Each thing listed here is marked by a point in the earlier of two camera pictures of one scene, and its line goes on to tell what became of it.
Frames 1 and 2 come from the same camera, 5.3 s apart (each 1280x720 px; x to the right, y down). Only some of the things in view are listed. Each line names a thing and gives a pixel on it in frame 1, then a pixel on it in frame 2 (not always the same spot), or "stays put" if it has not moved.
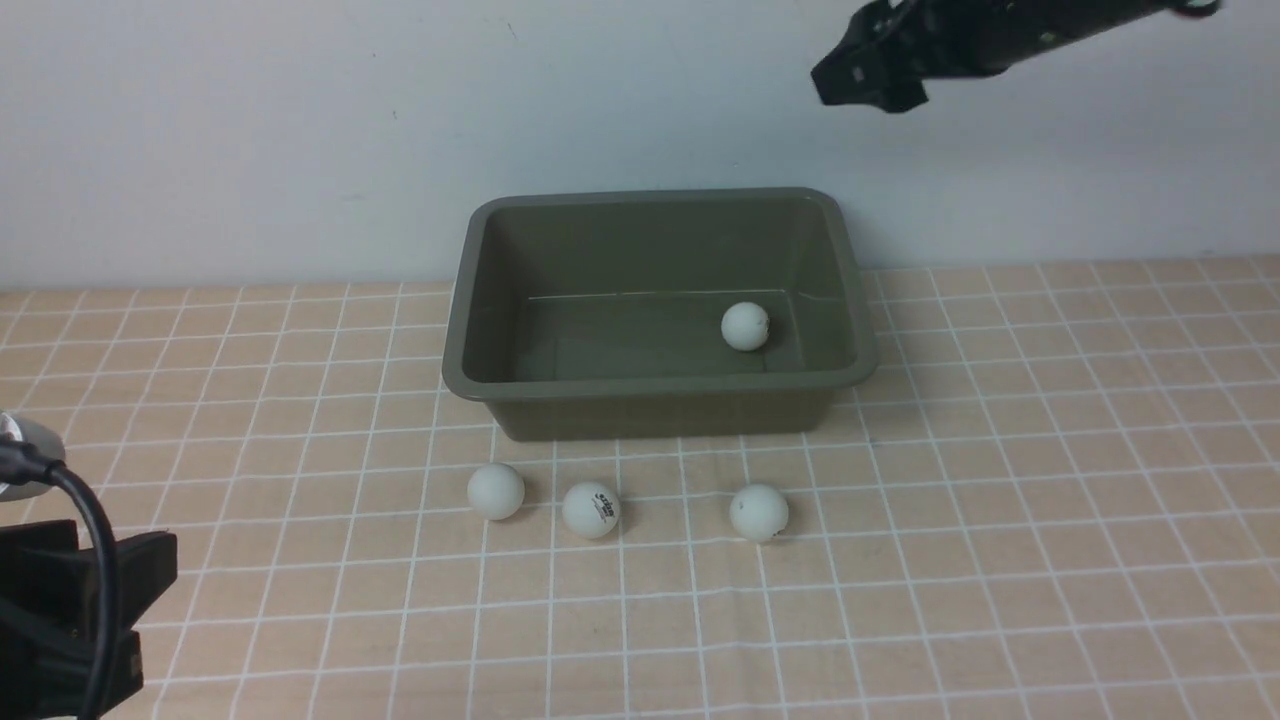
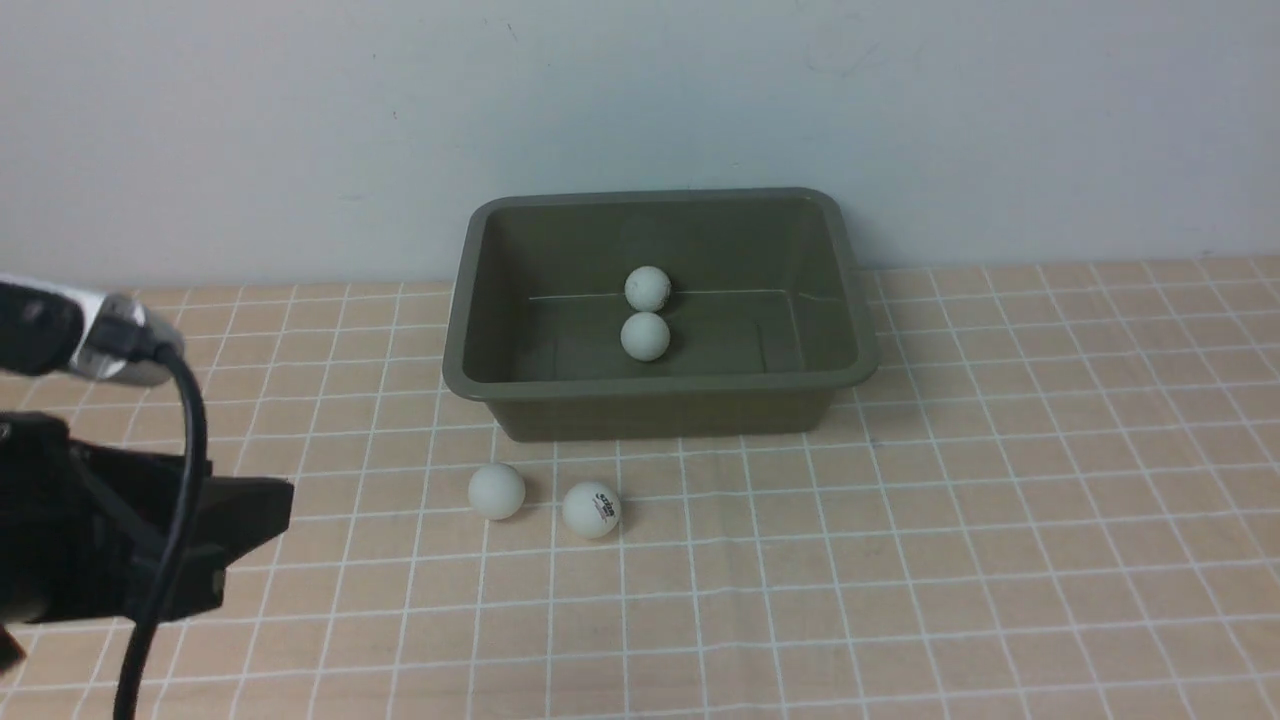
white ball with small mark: x=759 y=512 to x=647 y=288
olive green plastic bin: x=599 y=314 stays put
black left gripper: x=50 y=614 to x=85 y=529
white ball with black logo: x=590 y=510 stays put
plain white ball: x=496 y=491 stays put
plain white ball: x=745 y=326 to x=645 y=336
